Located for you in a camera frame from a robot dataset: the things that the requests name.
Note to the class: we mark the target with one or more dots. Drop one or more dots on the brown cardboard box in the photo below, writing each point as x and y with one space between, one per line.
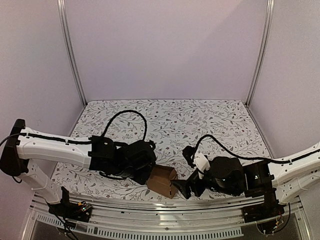
159 181

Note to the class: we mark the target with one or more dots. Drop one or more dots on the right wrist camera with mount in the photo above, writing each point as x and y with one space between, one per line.
196 159

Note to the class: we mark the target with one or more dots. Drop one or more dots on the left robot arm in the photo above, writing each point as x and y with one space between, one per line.
112 159

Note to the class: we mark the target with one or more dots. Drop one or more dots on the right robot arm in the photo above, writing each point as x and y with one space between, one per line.
278 180

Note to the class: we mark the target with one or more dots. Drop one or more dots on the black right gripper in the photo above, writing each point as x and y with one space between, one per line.
191 184

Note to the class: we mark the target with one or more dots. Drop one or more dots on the left aluminium frame post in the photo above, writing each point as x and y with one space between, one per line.
62 11

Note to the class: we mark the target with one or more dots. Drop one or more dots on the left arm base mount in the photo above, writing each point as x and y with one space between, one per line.
80 211

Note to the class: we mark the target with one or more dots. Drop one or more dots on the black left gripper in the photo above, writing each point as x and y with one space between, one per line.
143 178

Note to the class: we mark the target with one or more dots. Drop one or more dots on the floral patterned table mat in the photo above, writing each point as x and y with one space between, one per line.
220 127

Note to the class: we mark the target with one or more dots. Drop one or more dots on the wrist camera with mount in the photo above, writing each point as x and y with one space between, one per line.
152 144
196 159

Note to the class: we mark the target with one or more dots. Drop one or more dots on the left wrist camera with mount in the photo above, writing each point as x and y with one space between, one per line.
152 144

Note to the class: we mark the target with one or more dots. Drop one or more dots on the aluminium frame post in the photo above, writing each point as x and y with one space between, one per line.
262 52
62 11

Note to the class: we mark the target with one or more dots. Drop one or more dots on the right aluminium frame post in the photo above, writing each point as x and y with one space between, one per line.
262 52

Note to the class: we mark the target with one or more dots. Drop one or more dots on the aluminium front rail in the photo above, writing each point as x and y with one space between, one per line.
210 219

